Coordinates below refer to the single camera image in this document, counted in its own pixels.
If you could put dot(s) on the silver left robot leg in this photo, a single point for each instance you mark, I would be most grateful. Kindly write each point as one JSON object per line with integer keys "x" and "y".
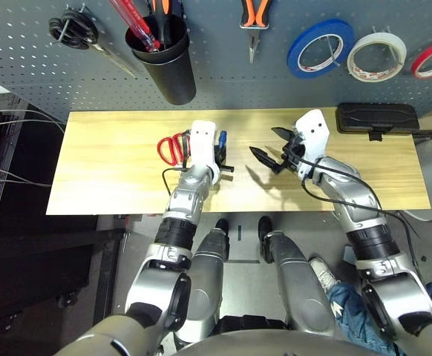
{"x": 205, "y": 289}

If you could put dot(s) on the grey metal pegboard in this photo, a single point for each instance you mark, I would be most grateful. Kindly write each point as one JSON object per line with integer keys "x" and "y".
{"x": 219, "y": 85}

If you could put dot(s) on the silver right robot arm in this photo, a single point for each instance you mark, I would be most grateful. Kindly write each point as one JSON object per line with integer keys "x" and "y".
{"x": 360, "y": 207}

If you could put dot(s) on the black equipment rack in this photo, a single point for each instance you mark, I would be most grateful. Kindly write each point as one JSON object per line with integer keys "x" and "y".
{"x": 34, "y": 259}

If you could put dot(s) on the silver robot leg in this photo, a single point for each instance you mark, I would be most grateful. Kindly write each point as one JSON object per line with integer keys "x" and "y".
{"x": 205, "y": 289}
{"x": 297, "y": 289}

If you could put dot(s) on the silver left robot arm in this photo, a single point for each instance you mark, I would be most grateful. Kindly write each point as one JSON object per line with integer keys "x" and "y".
{"x": 182, "y": 200}

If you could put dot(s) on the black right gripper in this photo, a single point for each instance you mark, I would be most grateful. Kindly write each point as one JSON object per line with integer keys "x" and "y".
{"x": 294, "y": 152}

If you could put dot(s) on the orange black needle-nose pliers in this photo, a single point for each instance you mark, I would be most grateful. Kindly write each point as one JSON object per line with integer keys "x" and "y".
{"x": 247, "y": 15}

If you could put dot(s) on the black plastic tool case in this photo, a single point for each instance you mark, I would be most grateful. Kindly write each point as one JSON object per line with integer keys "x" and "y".
{"x": 379, "y": 118}

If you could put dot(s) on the silver peg hook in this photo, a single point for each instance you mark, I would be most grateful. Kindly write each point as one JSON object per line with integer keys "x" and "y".
{"x": 334, "y": 52}
{"x": 394, "y": 52}
{"x": 74, "y": 13}

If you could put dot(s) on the blue jeans leg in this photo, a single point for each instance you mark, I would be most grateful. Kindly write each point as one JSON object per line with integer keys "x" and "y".
{"x": 357, "y": 322}

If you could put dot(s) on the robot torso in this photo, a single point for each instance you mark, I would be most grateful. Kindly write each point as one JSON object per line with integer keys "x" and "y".
{"x": 275, "y": 345}

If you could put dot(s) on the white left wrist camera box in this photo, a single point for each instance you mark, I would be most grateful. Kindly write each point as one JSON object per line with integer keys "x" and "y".
{"x": 203, "y": 148}

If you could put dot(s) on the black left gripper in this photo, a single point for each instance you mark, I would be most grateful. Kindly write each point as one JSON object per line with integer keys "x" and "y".
{"x": 218, "y": 174}

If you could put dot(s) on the blue tape roll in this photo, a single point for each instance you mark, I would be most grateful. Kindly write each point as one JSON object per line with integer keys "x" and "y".
{"x": 294, "y": 63}

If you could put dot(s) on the white sneaker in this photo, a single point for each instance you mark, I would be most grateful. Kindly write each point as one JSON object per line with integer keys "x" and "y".
{"x": 323, "y": 274}

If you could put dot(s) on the cream white tape roll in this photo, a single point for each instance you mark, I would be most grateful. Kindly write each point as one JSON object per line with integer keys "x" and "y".
{"x": 398, "y": 48}

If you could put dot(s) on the black plastic cup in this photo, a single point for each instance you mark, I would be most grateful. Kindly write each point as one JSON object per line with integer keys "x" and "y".
{"x": 175, "y": 81}

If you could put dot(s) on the silver right robot leg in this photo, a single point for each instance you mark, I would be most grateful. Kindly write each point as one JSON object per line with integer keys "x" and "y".
{"x": 297, "y": 289}

